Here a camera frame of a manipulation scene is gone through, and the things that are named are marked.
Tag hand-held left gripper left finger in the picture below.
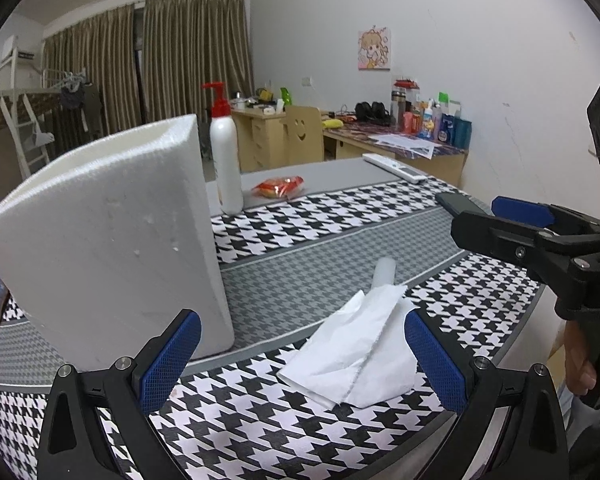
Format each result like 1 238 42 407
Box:
36 308 202 480

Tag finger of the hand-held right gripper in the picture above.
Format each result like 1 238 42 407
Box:
435 191 583 287
490 195 600 246

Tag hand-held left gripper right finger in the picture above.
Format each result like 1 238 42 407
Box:
404 308 571 480

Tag white tissue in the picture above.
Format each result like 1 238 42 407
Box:
276 283 421 409

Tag white foam box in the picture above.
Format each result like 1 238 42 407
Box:
0 113 236 372

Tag person's right hand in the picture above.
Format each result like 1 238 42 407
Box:
562 319 599 396

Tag wooden desk with printed mat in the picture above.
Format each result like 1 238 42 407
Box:
322 115 474 194

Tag translucent plastic roll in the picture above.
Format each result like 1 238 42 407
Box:
371 256 398 291

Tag cluster of toiletry bottles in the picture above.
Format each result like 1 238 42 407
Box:
402 90 474 149

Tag white remote control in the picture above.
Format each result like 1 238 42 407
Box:
362 153 428 184

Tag white printed papers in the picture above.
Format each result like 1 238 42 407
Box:
367 132 436 158

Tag steel thermos bottle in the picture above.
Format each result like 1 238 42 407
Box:
390 87 407 129

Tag black white houndstooth table mat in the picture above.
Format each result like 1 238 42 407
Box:
0 175 557 480

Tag printed desk mat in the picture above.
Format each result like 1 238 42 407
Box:
324 118 474 159

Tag black headphones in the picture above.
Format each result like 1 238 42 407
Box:
354 101 392 126

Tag red snack packet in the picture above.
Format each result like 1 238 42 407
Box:
251 175 305 199

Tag white pump bottle red pump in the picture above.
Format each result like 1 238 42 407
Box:
201 81 245 216

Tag wooden chair with smiley face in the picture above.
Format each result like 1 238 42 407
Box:
283 105 325 167

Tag light wooden desk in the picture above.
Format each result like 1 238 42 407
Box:
229 104 289 174

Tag white bunk bed ladder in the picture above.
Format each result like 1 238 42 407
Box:
0 92 52 177

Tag hanging dark clothes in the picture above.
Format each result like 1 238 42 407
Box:
59 74 104 139

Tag brown curtain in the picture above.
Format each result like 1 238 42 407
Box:
42 3 144 137
142 0 255 124

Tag white air conditioner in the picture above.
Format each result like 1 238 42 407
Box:
0 34 44 61

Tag pink cartoon wall poster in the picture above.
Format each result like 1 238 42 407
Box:
357 28 392 71

